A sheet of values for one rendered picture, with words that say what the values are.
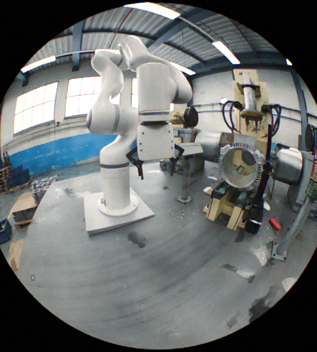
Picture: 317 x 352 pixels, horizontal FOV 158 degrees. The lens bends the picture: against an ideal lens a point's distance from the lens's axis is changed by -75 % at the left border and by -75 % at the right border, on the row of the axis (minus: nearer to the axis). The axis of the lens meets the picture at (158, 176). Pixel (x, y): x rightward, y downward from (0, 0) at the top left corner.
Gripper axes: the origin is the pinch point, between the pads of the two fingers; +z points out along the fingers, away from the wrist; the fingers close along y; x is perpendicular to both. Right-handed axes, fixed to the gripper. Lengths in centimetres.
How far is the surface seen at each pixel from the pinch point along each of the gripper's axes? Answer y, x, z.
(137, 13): 1, -274, -400
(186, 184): -15.4, -9.8, 13.6
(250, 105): -70, -25, -31
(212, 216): -20.3, 8.3, 17.8
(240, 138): -36.4, -3.5, -10.6
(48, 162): 428, -396, 101
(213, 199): -19.9, 5.6, 10.8
